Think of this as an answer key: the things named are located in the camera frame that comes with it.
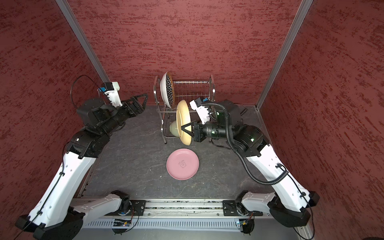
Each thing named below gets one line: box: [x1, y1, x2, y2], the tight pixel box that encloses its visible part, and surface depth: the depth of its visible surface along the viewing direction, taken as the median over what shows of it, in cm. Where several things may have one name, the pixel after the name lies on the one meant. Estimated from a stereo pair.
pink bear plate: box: [166, 148, 200, 181], surface depth 91 cm
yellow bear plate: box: [176, 99, 192, 146], surface depth 57 cm
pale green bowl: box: [169, 120, 180, 137], surface depth 93 cm
